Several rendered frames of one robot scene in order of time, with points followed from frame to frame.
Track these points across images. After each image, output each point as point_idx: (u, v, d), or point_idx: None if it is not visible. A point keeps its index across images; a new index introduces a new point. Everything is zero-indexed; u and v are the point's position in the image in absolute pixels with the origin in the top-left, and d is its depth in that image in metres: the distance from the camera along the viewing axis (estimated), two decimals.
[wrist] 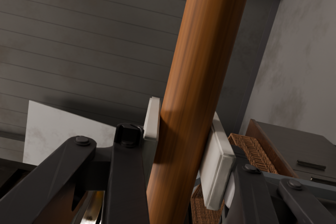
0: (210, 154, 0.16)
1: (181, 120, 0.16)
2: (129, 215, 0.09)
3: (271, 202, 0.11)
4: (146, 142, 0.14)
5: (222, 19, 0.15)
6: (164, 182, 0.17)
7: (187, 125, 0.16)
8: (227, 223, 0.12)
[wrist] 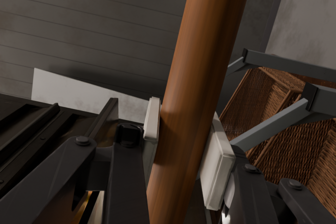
0: (210, 154, 0.16)
1: None
2: (129, 215, 0.09)
3: (271, 202, 0.11)
4: (146, 142, 0.14)
5: None
6: None
7: None
8: (227, 223, 0.12)
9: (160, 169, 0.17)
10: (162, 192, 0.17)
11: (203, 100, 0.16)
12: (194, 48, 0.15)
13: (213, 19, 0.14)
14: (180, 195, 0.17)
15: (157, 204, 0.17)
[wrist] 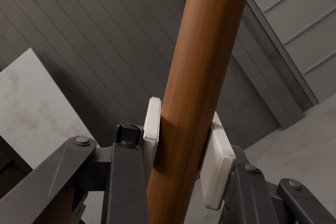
0: (210, 154, 0.16)
1: None
2: (129, 215, 0.09)
3: (271, 202, 0.11)
4: (146, 142, 0.14)
5: None
6: None
7: None
8: (227, 223, 0.12)
9: (160, 169, 0.17)
10: (162, 192, 0.17)
11: (202, 101, 0.16)
12: (194, 49, 0.15)
13: (212, 20, 0.15)
14: (180, 196, 0.17)
15: (157, 204, 0.17)
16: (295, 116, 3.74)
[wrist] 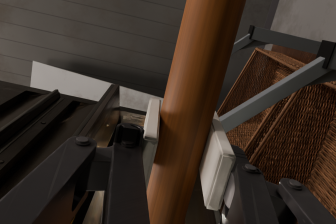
0: (210, 154, 0.16)
1: None
2: (129, 215, 0.09)
3: (271, 202, 0.11)
4: (146, 142, 0.14)
5: None
6: None
7: None
8: (227, 223, 0.12)
9: (160, 169, 0.17)
10: (162, 192, 0.17)
11: (203, 100, 0.16)
12: (194, 48, 0.15)
13: (213, 19, 0.15)
14: (180, 195, 0.17)
15: (158, 204, 0.17)
16: None
